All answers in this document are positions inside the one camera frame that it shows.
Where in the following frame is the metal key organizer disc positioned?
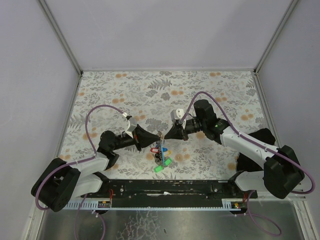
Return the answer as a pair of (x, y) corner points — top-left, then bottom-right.
(156, 140), (165, 167)

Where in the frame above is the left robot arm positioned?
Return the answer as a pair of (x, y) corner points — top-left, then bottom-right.
(31, 125), (160, 212)

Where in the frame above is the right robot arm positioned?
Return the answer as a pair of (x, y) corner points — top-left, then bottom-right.
(164, 99), (305, 199)

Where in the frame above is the red key tag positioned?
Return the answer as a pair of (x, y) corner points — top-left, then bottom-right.
(150, 148), (159, 153)

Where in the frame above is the black key fob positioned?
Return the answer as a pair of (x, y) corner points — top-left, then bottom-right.
(154, 153), (162, 163)

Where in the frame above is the green key tag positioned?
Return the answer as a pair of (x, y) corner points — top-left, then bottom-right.
(154, 165), (164, 173)
(164, 158), (172, 167)

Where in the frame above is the floral table mat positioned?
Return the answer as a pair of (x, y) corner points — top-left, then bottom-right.
(59, 71), (268, 180)

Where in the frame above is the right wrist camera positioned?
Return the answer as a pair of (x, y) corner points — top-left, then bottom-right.
(170, 108), (185, 123)

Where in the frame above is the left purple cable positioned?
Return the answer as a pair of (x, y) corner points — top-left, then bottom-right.
(34, 104), (128, 240)

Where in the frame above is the purple cable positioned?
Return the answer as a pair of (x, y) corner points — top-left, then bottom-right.
(181, 91), (316, 237)
(34, 104), (128, 240)

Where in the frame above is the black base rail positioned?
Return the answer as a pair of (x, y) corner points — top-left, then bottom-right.
(87, 179), (250, 199)

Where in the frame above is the white cable duct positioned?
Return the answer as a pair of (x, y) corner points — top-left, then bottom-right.
(64, 196), (241, 212)

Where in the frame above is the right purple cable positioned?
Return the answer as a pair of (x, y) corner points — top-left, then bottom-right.
(181, 91), (316, 237)

